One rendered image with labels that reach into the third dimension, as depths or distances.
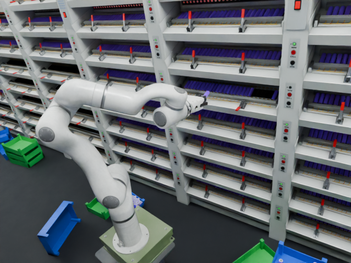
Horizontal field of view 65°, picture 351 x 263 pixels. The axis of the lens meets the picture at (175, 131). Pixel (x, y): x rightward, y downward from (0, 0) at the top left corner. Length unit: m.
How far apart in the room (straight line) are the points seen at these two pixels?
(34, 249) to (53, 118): 1.37
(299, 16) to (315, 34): 0.09
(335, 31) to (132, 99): 0.79
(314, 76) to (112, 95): 0.83
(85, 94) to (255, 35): 0.74
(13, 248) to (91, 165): 1.34
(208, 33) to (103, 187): 0.84
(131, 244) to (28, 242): 1.05
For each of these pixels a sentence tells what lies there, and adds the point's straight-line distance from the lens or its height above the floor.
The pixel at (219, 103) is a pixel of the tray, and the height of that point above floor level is 0.89.
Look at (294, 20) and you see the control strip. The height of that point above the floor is 1.31.
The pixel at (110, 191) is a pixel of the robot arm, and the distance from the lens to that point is 1.21.
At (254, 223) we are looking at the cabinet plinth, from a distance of 2.00.
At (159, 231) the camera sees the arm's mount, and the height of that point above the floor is 0.37.
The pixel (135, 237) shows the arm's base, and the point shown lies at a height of 0.43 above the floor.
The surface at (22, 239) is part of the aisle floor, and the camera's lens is 2.43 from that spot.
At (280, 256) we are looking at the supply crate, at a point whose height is 0.32.
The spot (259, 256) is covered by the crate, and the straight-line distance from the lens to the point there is 1.89.
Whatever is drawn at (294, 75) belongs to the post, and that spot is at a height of 1.09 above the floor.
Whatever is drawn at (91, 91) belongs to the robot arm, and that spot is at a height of 1.21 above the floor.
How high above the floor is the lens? 1.56
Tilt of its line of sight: 31 degrees down
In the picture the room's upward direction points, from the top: 9 degrees counter-clockwise
